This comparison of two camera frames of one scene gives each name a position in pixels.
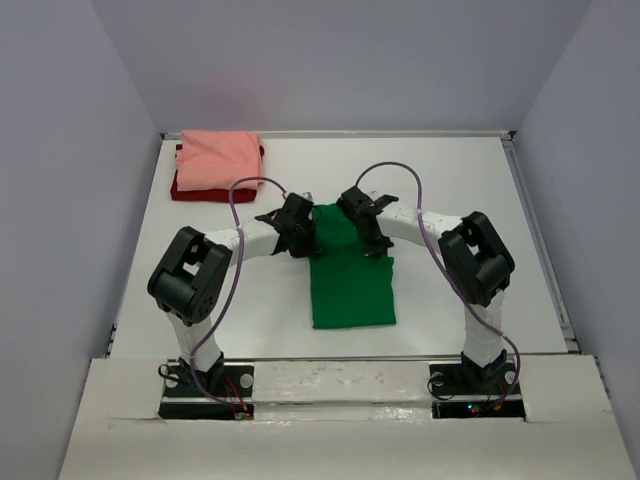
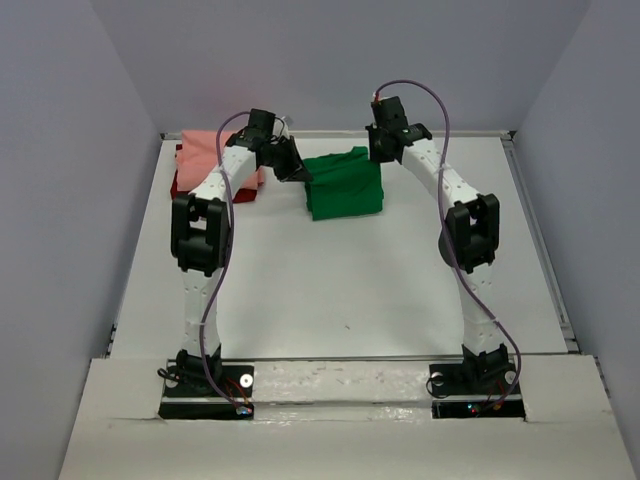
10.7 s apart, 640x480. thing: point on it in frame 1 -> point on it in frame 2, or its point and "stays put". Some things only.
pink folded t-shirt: (211, 160) stays put
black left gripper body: (303, 243) -> (280, 155)
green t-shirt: (348, 287) -> (343, 184)
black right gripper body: (373, 244) -> (378, 149)
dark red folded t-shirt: (210, 195) stays put
